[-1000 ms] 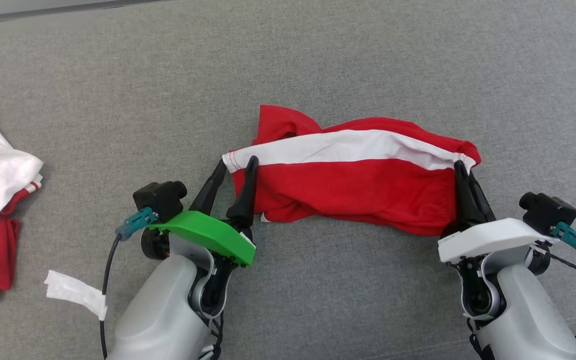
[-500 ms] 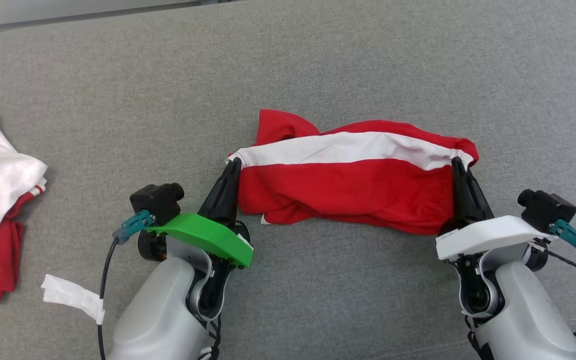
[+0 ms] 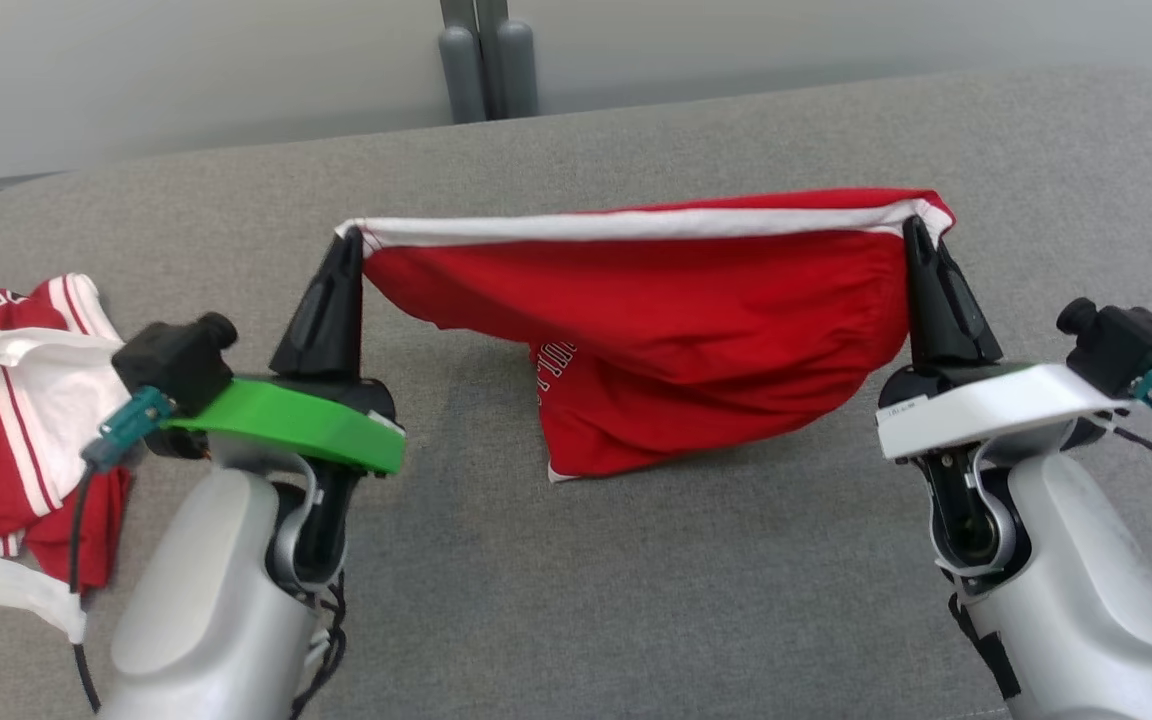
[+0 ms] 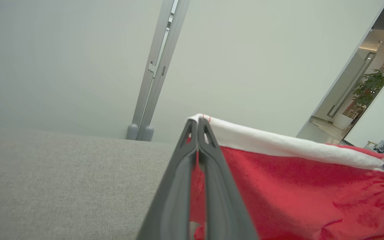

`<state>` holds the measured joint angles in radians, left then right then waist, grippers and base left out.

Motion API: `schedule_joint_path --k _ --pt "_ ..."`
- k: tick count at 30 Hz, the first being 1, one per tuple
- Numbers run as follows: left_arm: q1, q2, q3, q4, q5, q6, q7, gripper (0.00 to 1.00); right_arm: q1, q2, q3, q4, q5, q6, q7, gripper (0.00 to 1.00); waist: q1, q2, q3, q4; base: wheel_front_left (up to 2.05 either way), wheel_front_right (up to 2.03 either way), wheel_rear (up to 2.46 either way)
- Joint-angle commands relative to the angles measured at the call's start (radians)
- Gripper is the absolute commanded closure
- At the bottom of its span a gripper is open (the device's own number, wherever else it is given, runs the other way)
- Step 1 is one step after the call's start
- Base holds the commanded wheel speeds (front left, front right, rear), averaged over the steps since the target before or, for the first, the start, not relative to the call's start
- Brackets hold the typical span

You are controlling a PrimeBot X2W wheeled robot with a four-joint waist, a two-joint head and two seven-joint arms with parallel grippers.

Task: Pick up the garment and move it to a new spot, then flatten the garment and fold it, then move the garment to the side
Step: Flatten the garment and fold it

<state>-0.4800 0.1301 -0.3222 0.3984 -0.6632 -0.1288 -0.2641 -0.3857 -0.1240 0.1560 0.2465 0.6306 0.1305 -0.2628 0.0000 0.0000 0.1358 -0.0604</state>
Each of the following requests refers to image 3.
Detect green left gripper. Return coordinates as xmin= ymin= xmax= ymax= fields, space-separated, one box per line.
xmin=164 ymin=229 xmax=407 ymax=476

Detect grey fabric sofa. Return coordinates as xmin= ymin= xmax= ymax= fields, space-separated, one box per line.
xmin=0 ymin=65 xmax=1152 ymax=720

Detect teal left camera connector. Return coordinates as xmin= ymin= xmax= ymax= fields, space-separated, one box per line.
xmin=83 ymin=388 xmax=175 ymax=472

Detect black left camera cable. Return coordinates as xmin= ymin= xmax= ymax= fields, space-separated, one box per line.
xmin=66 ymin=465 xmax=103 ymax=714

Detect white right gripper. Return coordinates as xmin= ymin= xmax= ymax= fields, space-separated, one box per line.
xmin=876 ymin=217 xmax=1132 ymax=461

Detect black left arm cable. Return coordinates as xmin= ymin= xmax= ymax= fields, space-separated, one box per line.
xmin=289 ymin=570 xmax=350 ymax=720

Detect grey vertical post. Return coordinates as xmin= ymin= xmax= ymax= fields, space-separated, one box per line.
xmin=439 ymin=0 xmax=489 ymax=124
xmin=476 ymin=0 xmax=539 ymax=119

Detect red shorts with white waistband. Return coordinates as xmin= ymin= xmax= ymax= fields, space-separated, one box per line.
xmin=336 ymin=187 xmax=957 ymax=484

